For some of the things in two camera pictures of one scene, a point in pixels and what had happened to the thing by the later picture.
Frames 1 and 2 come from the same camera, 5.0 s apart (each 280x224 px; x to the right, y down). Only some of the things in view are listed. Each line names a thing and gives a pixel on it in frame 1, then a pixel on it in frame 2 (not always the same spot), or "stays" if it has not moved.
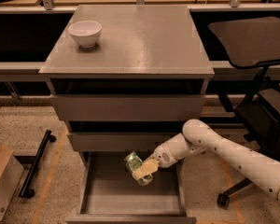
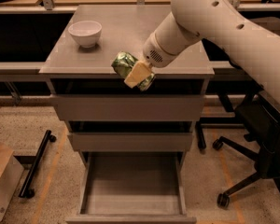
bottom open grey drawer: x=108 y=194 stays
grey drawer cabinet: x=126 y=78 stays
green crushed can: x=133 y=161 -> x=123 y=63
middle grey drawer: x=139 y=142 stays
